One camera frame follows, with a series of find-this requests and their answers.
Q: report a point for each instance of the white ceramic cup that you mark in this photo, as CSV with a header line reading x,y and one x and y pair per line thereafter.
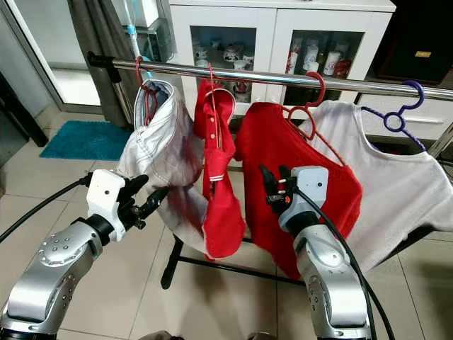
x,y
331,62
311,66

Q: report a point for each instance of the sliding glass door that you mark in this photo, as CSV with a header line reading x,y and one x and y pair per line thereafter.
x,y
53,42

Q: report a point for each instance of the dark cabinet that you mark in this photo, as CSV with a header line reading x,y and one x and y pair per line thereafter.
x,y
14,120

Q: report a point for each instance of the teal floor mat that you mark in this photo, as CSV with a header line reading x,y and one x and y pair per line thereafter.
x,y
85,140

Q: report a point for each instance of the white printed mug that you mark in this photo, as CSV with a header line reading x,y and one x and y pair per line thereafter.
x,y
232,53

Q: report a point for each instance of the cream white stitched jacket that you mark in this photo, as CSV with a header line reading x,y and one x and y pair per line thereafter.
x,y
163,142

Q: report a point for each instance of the black box with gold label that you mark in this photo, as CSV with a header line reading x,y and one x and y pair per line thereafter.
x,y
417,32

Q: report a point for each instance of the light blue pole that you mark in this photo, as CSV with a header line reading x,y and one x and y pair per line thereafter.
x,y
132,32

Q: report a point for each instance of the grey curtain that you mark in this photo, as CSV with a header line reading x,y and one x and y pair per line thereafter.
x,y
95,57

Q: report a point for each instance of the purple plastic hanger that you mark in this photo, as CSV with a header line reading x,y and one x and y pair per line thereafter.
x,y
422,92

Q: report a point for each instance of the red t-shirt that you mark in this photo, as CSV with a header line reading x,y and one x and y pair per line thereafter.
x,y
269,134

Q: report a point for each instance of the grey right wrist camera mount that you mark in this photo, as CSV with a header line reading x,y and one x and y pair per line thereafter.
x,y
310,185

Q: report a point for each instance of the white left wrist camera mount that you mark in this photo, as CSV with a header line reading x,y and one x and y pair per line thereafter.
x,y
106,191

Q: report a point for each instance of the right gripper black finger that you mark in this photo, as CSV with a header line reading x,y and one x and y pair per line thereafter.
x,y
268,184
284,176

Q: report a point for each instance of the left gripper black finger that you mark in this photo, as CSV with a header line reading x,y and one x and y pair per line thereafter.
x,y
154,202
134,185

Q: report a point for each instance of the red polo shirt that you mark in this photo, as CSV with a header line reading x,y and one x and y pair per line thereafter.
x,y
223,205

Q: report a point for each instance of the steel clothes rack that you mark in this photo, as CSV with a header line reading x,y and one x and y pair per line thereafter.
x,y
255,74

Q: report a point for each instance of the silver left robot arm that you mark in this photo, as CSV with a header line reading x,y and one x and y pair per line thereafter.
x,y
53,265

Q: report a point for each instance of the white t-shirt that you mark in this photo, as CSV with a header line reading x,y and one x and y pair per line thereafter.
x,y
396,191

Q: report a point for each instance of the white glass door cabinet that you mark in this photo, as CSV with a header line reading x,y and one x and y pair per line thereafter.
x,y
272,21

